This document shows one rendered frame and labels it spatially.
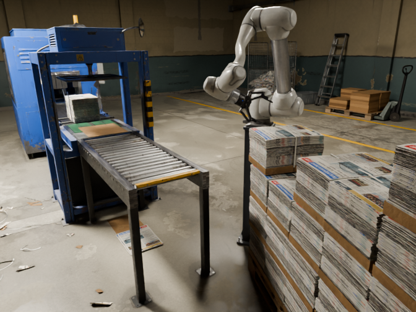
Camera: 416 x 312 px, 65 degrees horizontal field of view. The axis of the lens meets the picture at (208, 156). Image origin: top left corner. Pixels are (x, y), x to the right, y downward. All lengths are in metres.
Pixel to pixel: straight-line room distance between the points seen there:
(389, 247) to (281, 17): 1.41
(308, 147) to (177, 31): 10.13
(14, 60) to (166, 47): 7.05
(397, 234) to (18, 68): 4.98
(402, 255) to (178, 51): 11.13
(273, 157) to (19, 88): 4.14
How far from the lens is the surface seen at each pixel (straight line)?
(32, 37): 5.38
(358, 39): 9.47
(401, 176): 1.10
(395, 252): 1.16
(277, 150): 1.96
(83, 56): 3.11
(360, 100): 8.13
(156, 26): 11.55
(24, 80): 5.37
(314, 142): 2.06
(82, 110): 3.89
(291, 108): 2.34
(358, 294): 1.39
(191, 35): 12.14
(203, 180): 2.14
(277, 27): 2.12
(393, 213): 1.13
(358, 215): 1.28
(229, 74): 1.71
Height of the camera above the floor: 1.56
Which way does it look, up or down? 18 degrees down
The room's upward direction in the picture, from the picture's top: 1 degrees counter-clockwise
